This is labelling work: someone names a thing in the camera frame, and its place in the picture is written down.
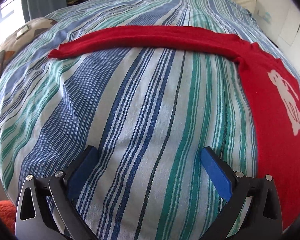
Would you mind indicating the orange fluffy garment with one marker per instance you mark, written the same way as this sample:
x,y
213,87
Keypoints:
x,y
8,214

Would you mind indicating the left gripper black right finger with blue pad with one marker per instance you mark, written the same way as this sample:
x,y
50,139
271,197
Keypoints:
x,y
252,209

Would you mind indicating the wall socket with sticker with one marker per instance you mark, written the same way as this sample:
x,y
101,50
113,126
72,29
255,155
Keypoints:
x,y
266,16

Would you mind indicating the red sweater white motif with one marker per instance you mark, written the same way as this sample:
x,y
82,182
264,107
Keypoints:
x,y
272,92

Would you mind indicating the white wardrobe doors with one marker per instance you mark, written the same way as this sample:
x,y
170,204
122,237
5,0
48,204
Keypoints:
x,y
289,38

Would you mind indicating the blue green striped bedspread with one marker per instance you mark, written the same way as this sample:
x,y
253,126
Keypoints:
x,y
148,111

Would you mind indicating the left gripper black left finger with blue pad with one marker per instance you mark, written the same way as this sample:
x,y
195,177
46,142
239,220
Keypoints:
x,y
34,219

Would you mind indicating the beige patterned cushion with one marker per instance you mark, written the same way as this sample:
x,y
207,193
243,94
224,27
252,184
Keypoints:
x,y
22,37

